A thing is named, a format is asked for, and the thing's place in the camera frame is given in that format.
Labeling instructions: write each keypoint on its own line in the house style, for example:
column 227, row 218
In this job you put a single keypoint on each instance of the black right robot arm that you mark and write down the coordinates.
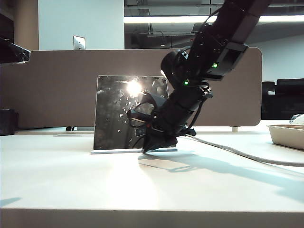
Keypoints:
column 213, row 35

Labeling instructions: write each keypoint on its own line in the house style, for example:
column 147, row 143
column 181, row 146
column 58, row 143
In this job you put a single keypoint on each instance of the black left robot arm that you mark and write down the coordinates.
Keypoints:
column 12, row 53

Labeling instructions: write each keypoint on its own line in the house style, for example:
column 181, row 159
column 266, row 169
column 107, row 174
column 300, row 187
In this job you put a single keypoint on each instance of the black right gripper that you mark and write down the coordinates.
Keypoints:
column 178, row 111

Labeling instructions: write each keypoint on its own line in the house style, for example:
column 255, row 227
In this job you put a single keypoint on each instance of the brown desk divider panel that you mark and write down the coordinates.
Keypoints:
column 59, row 83

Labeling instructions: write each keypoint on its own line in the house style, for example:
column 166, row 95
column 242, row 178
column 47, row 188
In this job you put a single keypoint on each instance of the metal wall plate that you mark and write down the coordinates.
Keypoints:
column 79, row 42

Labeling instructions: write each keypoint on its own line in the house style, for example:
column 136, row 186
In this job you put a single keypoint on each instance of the black divider clamp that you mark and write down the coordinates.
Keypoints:
column 70, row 129

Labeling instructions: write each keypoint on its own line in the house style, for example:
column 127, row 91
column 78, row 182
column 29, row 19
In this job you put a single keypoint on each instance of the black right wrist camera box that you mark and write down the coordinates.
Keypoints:
column 228, row 60

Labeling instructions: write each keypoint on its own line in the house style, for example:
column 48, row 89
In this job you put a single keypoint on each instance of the long ceiling strip light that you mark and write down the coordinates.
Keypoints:
column 154, row 19

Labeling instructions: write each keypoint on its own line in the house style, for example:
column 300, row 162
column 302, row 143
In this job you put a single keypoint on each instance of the square mirror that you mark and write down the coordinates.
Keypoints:
column 111, row 118

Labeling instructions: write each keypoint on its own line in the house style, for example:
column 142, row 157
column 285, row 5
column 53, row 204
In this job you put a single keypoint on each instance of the white crumpled plastic bag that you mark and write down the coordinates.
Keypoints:
column 298, row 120

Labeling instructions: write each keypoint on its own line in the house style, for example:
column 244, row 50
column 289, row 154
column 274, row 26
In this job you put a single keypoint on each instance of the white divider foot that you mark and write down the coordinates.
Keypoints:
column 234, row 129

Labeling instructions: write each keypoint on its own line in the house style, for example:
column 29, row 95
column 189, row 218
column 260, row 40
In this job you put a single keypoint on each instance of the wide black office chair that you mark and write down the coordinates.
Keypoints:
column 289, row 102

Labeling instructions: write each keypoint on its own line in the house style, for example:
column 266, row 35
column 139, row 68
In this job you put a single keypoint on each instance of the narrow black office chair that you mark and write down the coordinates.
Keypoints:
column 268, row 102

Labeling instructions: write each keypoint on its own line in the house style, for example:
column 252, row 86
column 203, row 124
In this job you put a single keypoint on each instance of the black cup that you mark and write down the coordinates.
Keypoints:
column 8, row 123

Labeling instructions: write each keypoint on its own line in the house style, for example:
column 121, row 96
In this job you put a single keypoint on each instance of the beige shallow tray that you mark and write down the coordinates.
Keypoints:
column 285, row 137

